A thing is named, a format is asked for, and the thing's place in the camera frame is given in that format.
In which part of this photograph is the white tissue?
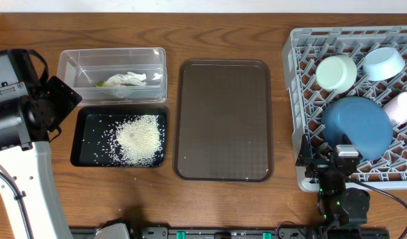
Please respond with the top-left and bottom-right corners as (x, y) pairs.
(102, 72), (147, 87)

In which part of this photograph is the light green saucer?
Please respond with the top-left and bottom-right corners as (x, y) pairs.
(315, 54), (357, 94)

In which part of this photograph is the dark brown serving tray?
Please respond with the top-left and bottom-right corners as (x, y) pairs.
(173, 59), (274, 183)

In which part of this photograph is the pink cup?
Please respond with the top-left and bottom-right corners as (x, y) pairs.
(383, 92), (407, 125)

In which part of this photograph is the clear plastic bin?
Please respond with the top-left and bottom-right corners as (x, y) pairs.
(57, 47), (167, 106)

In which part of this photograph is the grey dishwasher rack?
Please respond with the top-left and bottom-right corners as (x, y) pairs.
(282, 26), (407, 190)

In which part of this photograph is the black plastic tray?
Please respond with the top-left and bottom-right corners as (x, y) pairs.
(70, 106), (167, 167)

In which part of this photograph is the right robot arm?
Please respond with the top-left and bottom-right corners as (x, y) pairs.
(295, 136), (370, 238)

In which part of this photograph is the yellow green snack wrapper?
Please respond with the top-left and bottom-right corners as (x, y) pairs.
(94, 81), (106, 87)

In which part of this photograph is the pile of white rice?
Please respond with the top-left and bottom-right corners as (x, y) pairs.
(92, 114), (166, 167)

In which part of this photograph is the light blue bowl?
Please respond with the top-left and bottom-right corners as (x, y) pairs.
(363, 47), (405, 81)

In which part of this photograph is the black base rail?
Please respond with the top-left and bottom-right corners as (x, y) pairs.
(70, 218), (390, 239)

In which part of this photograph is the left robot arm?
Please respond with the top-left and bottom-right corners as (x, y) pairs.
(0, 49), (82, 238)

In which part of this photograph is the dark blue plate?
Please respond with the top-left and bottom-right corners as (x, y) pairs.
(321, 96), (393, 161)

